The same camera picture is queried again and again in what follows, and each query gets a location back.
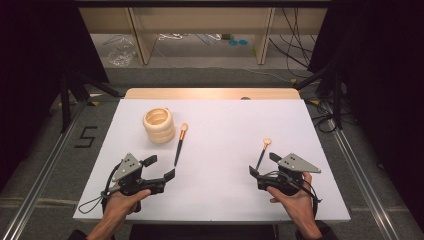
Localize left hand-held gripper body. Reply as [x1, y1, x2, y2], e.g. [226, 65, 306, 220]
[111, 152, 166, 197]

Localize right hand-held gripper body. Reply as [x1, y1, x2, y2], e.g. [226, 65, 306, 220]
[256, 152, 322, 197]

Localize small black-handled makeup brush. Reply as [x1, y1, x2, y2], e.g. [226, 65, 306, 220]
[255, 137, 273, 170]

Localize cream ribbed brush holder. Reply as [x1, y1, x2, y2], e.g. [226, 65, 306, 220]
[142, 107, 176, 145]

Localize large black-handled makeup brush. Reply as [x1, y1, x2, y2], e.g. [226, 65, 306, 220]
[173, 122, 189, 168]

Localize person's right hand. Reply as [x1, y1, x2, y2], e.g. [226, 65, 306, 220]
[266, 172, 317, 225]

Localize person's left hand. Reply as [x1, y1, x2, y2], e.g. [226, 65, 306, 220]
[102, 188, 152, 223]

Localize white table board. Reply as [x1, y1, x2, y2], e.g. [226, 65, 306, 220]
[72, 98, 352, 224]

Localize black tripod stand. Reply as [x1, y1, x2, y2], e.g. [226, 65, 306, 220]
[59, 70, 124, 134]
[293, 61, 345, 131]

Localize wooden table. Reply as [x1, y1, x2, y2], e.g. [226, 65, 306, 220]
[124, 87, 302, 101]

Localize clear plastic bag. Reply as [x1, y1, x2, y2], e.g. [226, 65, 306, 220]
[105, 35, 138, 67]

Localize black curtain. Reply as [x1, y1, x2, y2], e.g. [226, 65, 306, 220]
[307, 0, 424, 231]
[0, 0, 110, 191]

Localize wooden shelf unit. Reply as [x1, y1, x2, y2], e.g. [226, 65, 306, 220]
[77, 6, 330, 66]

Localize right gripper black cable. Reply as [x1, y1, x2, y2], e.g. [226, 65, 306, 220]
[266, 170, 323, 219]

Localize black floor cables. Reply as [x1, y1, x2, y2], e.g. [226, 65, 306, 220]
[305, 99, 359, 134]

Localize aluminium floor rail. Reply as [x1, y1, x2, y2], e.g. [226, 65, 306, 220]
[0, 105, 85, 240]
[323, 114, 398, 240]

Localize hanging black cables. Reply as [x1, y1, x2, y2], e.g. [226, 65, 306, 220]
[268, 7, 318, 80]

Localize white cable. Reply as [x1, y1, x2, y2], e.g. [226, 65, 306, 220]
[157, 32, 185, 42]

